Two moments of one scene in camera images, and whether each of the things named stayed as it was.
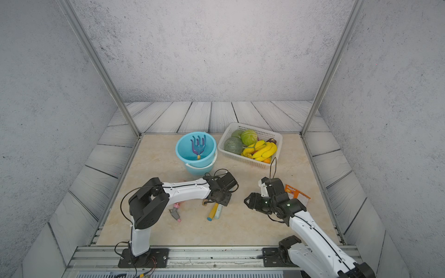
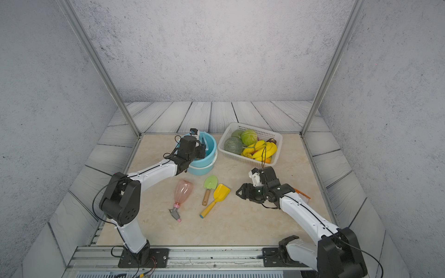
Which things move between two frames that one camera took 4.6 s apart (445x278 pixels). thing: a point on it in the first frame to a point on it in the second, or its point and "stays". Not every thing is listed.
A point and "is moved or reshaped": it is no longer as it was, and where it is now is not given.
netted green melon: (234, 145) stays
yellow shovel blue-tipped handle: (212, 212) is moved or reshaped
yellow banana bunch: (260, 150) stays
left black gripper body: (225, 198) to (198, 153)
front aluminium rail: (190, 262) stays
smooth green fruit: (237, 133) stays
